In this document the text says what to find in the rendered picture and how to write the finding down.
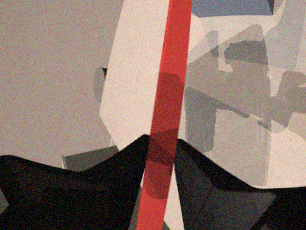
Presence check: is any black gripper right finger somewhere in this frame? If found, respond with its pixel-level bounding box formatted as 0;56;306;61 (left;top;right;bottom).
174;139;306;230

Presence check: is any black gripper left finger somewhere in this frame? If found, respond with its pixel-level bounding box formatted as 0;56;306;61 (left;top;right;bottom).
0;135;149;230

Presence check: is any red box lid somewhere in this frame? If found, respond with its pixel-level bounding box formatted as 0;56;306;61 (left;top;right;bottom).
136;0;193;230

